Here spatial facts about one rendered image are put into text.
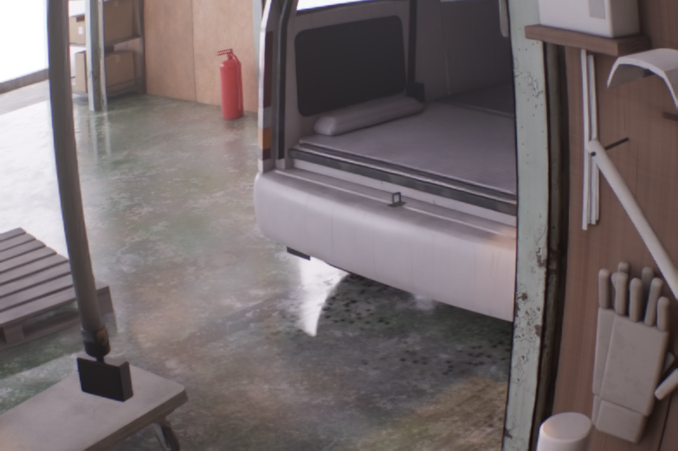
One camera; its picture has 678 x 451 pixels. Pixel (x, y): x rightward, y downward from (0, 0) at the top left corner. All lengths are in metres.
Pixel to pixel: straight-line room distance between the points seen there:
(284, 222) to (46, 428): 1.43
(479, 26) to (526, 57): 3.47
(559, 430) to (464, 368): 2.38
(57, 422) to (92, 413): 0.13
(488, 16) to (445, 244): 1.78
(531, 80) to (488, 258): 1.93
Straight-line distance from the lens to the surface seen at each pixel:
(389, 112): 3.91
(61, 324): 3.86
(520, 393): 1.16
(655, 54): 0.86
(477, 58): 4.47
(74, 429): 2.71
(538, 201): 1.05
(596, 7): 0.89
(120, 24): 8.30
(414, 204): 3.24
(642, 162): 0.98
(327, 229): 3.38
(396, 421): 3.01
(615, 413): 1.07
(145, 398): 2.84
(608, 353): 1.05
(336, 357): 3.44
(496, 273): 2.91
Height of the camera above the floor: 1.59
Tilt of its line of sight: 19 degrees down
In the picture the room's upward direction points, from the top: 4 degrees counter-clockwise
